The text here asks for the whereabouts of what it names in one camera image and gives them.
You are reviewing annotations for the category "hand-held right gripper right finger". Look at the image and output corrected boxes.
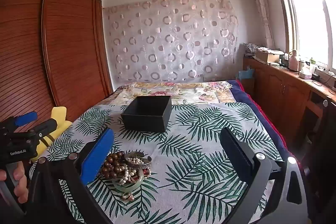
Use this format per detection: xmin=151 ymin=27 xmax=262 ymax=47
xmin=220 ymin=127 xmax=306 ymax=224

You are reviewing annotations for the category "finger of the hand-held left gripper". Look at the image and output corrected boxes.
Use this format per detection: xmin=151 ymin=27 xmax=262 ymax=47
xmin=0 ymin=111 xmax=38 ymax=133
xmin=31 ymin=119 xmax=57 ymax=139

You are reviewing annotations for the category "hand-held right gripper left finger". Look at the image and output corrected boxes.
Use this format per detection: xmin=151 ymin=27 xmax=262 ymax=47
xmin=26 ymin=128 xmax=115 ymax=224

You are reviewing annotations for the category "brown wooden bead bracelet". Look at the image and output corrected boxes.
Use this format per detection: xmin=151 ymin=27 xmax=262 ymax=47
xmin=102 ymin=151 xmax=126 ymax=178

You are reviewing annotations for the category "pearl bead bracelet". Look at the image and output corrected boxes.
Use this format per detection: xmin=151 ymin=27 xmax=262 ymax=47
xmin=118 ymin=157 xmax=145 ymax=186

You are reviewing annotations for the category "pale green jade bangle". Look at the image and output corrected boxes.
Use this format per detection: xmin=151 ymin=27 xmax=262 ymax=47
xmin=112 ymin=169 xmax=145 ymax=189

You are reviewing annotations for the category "red rope bracelet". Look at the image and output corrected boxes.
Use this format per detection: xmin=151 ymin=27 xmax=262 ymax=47
xmin=130 ymin=168 xmax=152 ymax=180

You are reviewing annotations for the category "silver bangle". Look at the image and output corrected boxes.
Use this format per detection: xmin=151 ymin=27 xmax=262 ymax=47
xmin=124 ymin=151 xmax=153 ymax=169

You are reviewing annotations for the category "black cardboard box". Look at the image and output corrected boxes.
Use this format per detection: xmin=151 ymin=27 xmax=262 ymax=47
xmin=121 ymin=95 xmax=172 ymax=133

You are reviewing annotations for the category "person's left hand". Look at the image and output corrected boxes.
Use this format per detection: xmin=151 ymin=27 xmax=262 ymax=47
xmin=0 ymin=165 xmax=30 ymax=204

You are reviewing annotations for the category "yellow plush toy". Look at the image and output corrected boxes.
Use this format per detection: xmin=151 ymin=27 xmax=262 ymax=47
xmin=30 ymin=106 xmax=73 ymax=163

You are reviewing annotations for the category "blue red-edged blanket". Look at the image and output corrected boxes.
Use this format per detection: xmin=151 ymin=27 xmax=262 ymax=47
xmin=227 ymin=80 xmax=293 ymax=161

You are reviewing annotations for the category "brown wooden wardrobe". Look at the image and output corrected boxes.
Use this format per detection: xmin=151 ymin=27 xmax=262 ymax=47
xmin=0 ymin=0 xmax=114 ymax=132

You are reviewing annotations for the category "blue bag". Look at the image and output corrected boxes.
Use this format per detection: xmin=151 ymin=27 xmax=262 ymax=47
xmin=238 ymin=69 xmax=256 ymax=80

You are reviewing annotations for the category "floral blanket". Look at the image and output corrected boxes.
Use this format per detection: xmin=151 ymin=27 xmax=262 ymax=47
xmin=106 ymin=81 xmax=238 ymax=106

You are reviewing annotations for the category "long wooden cabinet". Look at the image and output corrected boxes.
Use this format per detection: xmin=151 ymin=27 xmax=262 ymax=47
xmin=243 ymin=56 xmax=336 ymax=151

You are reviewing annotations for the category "open cardboard box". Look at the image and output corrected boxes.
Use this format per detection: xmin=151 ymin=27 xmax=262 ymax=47
xmin=255 ymin=49 xmax=284 ymax=64

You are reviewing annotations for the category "folded floral cloth pile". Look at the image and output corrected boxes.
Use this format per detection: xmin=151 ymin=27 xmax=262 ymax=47
xmin=243 ymin=42 xmax=263 ymax=55

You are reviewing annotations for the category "white power strip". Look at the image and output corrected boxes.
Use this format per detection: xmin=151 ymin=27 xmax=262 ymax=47
xmin=315 ymin=68 xmax=335 ymax=77

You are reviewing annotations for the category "circle pattern curtain cloth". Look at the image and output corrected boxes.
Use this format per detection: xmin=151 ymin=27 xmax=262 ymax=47
xmin=102 ymin=0 xmax=239 ymax=83

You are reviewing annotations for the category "patterned window curtain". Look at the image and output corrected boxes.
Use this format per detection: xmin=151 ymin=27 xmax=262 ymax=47
xmin=247 ymin=0 xmax=275 ymax=48

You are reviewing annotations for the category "window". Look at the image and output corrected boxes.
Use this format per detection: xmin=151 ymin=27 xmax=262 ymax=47
xmin=273 ymin=0 xmax=336 ymax=69

